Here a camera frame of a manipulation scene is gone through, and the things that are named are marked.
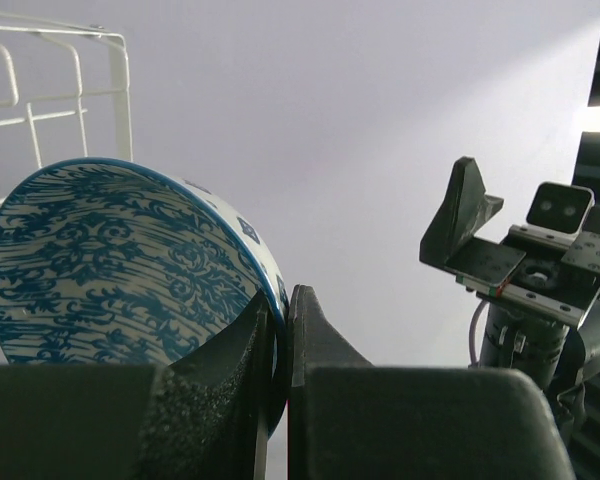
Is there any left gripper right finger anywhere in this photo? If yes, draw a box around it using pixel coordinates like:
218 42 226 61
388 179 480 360
288 285 574 479

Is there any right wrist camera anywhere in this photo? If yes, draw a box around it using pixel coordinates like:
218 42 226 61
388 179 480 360
526 182 594 234

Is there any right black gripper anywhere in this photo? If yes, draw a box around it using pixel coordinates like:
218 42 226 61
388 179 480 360
419 157 600 435

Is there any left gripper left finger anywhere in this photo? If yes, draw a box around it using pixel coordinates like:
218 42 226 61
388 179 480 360
0 293 274 479

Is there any light blue patterned bowl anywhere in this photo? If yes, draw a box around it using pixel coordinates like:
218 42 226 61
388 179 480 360
0 157 289 429

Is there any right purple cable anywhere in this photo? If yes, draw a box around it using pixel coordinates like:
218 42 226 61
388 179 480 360
467 302 489 366

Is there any white wire dish rack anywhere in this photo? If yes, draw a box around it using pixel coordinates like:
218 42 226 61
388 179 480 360
0 11 134 169

